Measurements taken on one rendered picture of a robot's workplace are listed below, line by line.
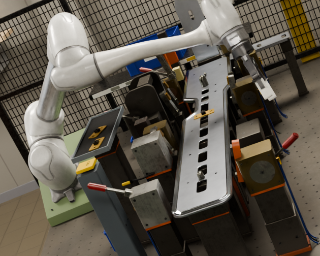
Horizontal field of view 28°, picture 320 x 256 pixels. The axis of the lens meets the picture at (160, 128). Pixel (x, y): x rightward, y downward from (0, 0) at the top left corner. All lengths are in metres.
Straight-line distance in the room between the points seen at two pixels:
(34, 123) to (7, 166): 2.80
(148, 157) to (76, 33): 0.55
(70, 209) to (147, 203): 1.00
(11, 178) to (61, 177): 2.85
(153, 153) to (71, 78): 0.41
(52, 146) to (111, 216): 0.74
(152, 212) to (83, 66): 0.62
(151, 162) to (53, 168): 0.68
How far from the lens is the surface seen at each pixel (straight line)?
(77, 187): 2.89
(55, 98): 2.64
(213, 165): 2.03
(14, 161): 5.54
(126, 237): 2.12
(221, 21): 2.24
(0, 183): 5.65
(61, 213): 2.90
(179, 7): 3.09
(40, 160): 2.72
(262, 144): 1.89
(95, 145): 2.15
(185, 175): 2.04
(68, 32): 2.36
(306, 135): 2.69
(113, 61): 2.27
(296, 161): 2.52
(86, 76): 2.27
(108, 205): 2.06
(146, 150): 2.13
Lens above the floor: 1.84
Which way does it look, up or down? 19 degrees down
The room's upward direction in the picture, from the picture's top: 25 degrees counter-clockwise
